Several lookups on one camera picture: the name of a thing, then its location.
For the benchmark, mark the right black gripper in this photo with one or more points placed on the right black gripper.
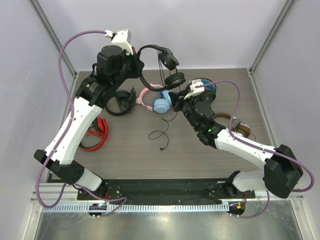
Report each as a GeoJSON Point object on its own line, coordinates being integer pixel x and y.
{"type": "Point", "coordinates": [181, 100]}

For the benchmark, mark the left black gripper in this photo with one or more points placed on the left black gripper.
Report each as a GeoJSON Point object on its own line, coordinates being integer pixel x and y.
{"type": "Point", "coordinates": [138, 64]}

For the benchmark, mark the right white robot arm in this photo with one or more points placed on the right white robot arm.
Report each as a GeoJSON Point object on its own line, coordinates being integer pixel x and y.
{"type": "Point", "coordinates": [279, 175]}

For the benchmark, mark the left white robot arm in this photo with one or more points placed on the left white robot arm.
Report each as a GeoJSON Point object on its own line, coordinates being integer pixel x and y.
{"type": "Point", "coordinates": [90, 99]}

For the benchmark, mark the pink blue cat-ear headphones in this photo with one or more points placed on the pink blue cat-ear headphones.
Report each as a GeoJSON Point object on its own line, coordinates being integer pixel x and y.
{"type": "Point", "coordinates": [161, 103]}

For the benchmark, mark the black blue over-ear headphones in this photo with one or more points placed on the black blue over-ear headphones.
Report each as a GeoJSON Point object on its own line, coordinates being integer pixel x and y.
{"type": "Point", "coordinates": [208, 86]}

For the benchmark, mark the red headphones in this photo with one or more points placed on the red headphones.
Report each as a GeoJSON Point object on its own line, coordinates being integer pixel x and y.
{"type": "Point", "coordinates": [98, 128]}

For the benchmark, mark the brown leather headphones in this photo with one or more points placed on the brown leather headphones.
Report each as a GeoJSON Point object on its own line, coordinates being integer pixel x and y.
{"type": "Point", "coordinates": [237, 127]}

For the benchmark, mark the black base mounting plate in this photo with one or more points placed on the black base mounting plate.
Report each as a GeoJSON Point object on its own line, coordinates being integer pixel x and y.
{"type": "Point", "coordinates": [170, 192]}

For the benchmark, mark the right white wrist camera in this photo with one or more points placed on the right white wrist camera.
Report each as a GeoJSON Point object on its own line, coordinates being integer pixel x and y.
{"type": "Point", "coordinates": [196, 88]}

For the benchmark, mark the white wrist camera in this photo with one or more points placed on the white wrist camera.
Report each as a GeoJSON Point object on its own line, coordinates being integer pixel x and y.
{"type": "Point", "coordinates": [196, 88]}
{"type": "Point", "coordinates": [121, 38]}

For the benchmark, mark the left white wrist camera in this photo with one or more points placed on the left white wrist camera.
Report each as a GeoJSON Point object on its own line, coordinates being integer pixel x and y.
{"type": "Point", "coordinates": [121, 38]}

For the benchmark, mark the black headphones with wrapped cable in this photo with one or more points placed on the black headphones with wrapped cable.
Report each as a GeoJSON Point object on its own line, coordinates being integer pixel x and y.
{"type": "Point", "coordinates": [125, 101]}

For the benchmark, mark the slotted cable duct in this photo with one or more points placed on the slotted cable duct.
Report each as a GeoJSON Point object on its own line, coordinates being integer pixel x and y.
{"type": "Point", "coordinates": [87, 207]}

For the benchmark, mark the aluminium rail front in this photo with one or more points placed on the aluminium rail front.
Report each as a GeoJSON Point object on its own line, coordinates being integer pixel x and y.
{"type": "Point", "coordinates": [49, 193]}

